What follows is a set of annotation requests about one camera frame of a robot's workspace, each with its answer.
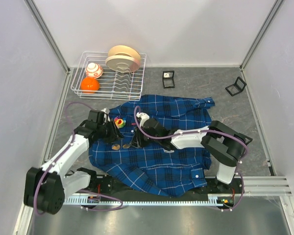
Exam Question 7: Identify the white wire dish rack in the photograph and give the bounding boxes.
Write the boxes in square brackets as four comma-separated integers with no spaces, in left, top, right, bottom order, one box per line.
[71,51,147,101]

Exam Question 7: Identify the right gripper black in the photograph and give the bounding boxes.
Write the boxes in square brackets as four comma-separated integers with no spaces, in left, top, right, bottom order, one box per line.
[130,125,160,148]

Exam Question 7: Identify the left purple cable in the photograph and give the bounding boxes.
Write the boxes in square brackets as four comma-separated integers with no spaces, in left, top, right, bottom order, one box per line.
[34,101,123,215]

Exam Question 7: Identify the grey slotted cable duct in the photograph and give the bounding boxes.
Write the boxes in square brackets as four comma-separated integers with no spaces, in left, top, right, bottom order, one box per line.
[63,193,223,207]

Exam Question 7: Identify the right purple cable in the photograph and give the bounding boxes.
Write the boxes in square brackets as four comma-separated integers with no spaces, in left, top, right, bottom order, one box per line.
[133,105,249,212]

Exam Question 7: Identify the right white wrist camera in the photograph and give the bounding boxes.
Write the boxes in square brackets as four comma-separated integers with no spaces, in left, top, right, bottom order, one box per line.
[136,112,150,123]

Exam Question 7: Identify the beige plate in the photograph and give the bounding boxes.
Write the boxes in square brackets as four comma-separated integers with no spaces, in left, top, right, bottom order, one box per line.
[108,45,141,61]
[105,55,141,73]

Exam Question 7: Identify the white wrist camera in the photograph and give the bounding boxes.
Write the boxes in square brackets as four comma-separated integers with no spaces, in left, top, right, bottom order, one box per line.
[101,108,110,116]
[136,112,150,123]

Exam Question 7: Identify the black display box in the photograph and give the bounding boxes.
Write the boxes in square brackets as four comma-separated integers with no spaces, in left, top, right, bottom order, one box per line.
[239,133,253,145]
[225,76,247,96]
[162,70,175,89]

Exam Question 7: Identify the black display box far right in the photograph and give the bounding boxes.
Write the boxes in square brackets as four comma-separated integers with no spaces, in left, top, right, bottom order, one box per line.
[225,76,247,96]

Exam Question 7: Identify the black display box near right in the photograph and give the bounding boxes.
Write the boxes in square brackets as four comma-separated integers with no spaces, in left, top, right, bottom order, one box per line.
[239,133,253,145]

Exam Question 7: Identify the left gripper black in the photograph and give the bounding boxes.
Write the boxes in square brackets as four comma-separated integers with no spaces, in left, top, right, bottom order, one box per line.
[98,119,124,144]

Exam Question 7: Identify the black display box centre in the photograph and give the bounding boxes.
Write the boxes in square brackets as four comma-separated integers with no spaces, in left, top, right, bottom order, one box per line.
[162,70,175,89]

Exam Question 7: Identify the colourful flower plush brooch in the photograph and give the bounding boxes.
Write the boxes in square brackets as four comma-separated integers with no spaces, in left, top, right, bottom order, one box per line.
[114,117,126,129]

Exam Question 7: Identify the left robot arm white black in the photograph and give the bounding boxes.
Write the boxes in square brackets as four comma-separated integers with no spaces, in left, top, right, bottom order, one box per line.
[24,110,123,215]

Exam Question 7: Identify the white orange patterned bowl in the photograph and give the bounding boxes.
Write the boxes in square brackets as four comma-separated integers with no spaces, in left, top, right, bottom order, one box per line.
[85,63,103,79]

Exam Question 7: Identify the beige plate rear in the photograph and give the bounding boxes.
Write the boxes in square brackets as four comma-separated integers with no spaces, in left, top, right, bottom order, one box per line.
[108,45,141,61]

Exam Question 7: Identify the blue plaid shirt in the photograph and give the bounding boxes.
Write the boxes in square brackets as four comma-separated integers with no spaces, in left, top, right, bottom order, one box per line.
[89,94,215,197]

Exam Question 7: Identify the beige plate front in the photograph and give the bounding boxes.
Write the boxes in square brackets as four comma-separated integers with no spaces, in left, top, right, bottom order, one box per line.
[105,55,141,73]

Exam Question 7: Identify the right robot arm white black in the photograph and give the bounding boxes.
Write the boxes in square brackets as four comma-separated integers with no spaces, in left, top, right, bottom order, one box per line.
[130,118,252,193]

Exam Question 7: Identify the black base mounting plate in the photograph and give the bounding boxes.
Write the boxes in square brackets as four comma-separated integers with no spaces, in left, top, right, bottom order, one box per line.
[86,175,242,200]

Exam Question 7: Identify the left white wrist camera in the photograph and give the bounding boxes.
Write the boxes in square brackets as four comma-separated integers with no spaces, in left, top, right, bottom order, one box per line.
[101,108,110,116]

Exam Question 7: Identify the purple cable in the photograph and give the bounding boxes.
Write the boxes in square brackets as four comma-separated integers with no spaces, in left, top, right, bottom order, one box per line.
[133,105,249,212]
[34,101,123,215]

